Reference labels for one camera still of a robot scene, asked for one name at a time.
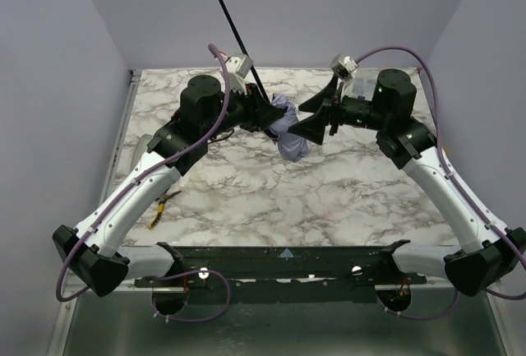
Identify purple folding umbrella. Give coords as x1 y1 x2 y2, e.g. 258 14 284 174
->
218 0 308 162

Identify cream umbrella case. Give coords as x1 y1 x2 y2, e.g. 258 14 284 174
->
130 134 153 171

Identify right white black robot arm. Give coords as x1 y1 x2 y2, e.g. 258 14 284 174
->
289 68 525 297

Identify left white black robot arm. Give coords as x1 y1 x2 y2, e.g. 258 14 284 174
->
53 75 284 297

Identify clear plastic organizer box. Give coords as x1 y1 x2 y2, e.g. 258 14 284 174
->
351 68 380 101

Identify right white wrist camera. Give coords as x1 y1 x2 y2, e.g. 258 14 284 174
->
330 53 358 95

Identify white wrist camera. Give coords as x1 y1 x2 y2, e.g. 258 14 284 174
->
226 53 253 95
330 53 358 95

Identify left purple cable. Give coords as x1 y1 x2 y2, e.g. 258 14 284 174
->
55 43 233 324

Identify purple cable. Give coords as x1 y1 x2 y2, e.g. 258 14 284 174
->
353 46 526 320
55 43 233 324

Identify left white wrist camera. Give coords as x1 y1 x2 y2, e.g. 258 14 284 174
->
226 53 253 95

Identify yellow handled pliers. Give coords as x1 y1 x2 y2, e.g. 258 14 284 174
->
147 190 182 230

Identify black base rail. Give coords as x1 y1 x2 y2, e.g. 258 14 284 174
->
134 246 427 304

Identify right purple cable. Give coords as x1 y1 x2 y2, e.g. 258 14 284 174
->
353 46 526 320

